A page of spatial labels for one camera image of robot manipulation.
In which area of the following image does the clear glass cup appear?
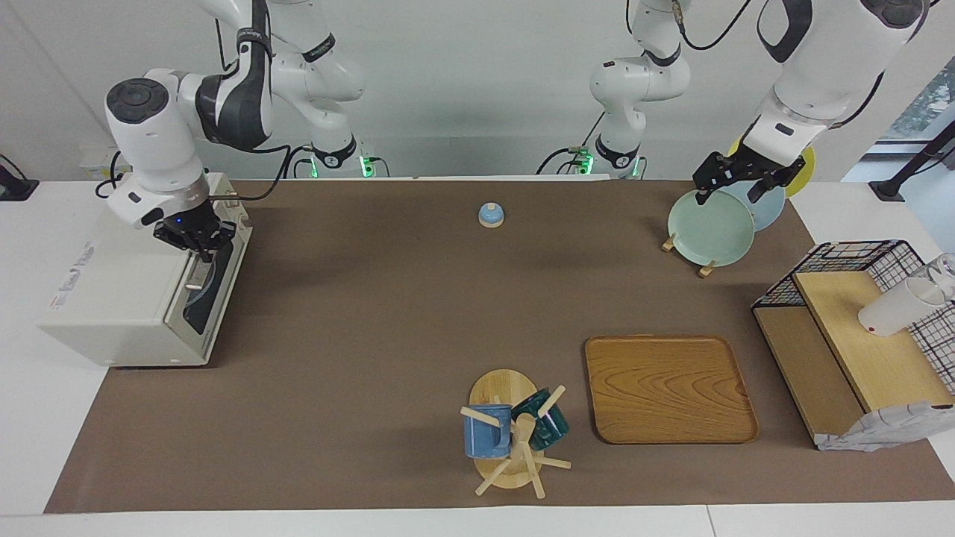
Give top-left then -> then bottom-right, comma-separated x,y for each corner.
927,253 -> 955,304

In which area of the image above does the white cup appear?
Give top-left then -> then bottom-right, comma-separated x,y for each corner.
857,277 -> 948,338

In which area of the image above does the pale green plate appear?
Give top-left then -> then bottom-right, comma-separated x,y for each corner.
666,189 -> 757,268

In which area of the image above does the wooden mug tree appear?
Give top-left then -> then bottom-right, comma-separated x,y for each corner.
459,368 -> 573,500

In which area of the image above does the dark green mug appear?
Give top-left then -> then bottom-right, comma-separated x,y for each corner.
511,387 -> 571,452

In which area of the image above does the grey checked cloth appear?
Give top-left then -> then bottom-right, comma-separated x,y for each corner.
814,401 -> 955,453

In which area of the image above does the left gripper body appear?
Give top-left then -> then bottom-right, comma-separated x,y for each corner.
727,148 -> 785,184

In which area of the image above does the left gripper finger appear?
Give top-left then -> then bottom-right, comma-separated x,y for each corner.
692,156 -> 740,205
747,165 -> 807,204

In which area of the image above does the black stand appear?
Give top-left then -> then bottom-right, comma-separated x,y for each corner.
0,152 -> 40,201
868,118 -> 955,203

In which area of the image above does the wooden plate rack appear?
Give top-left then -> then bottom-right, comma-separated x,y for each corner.
660,232 -> 718,280

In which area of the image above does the wooden step shelf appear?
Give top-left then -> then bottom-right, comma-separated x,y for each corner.
751,269 -> 955,449

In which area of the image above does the wooden tray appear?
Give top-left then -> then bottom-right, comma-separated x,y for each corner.
583,334 -> 760,446

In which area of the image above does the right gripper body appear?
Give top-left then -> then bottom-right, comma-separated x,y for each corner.
154,207 -> 225,242

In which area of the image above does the window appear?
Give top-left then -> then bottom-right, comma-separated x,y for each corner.
879,58 -> 955,144

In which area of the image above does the light blue plate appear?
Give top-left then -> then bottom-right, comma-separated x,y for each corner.
718,179 -> 787,233

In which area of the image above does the black wire basket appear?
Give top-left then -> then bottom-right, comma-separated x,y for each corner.
751,239 -> 955,375

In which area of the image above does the white toaster oven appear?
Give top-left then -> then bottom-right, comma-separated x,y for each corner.
39,172 -> 254,368

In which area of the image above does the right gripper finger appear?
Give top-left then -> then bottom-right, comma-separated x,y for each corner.
198,222 -> 239,264
154,227 -> 204,263

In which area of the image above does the yellow plate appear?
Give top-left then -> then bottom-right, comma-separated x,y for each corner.
727,134 -> 817,199

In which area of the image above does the blue mug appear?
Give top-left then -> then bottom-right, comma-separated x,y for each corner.
463,403 -> 514,459

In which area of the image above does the black cable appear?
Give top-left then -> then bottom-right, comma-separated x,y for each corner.
94,150 -> 132,201
826,70 -> 887,130
208,142 -> 315,204
669,0 -> 755,53
535,110 -> 607,177

